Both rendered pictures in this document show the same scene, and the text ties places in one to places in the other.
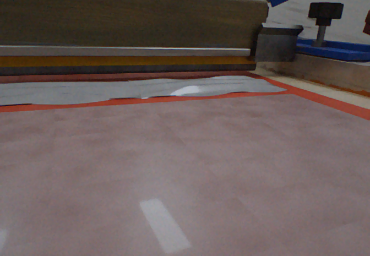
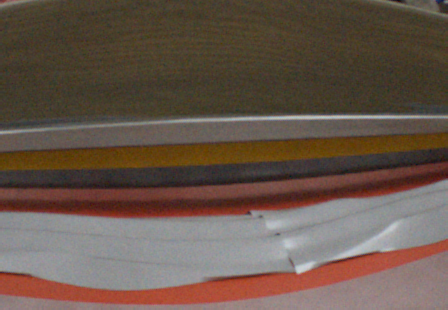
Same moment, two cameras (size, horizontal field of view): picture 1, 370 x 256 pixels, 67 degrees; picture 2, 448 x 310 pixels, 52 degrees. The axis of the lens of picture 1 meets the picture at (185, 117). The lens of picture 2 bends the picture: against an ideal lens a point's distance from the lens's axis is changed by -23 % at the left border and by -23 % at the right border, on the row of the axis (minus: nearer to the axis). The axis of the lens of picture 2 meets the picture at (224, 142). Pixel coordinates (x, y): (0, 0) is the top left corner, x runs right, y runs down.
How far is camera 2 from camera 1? 10 cm
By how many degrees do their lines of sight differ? 13
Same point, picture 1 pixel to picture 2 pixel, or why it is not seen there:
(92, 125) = not seen: outside the picture
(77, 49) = (119, 130)
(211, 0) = (417, 16)
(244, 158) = not seen: outside the picture
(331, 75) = not seen: outside the picture
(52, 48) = (68, 131)
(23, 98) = (16, 259)
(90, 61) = (147, 157)
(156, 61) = (318, 148)
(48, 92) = (60, 247)
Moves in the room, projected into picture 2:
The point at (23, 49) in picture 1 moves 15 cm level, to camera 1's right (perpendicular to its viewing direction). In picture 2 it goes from (21, 137) to (374, 180)
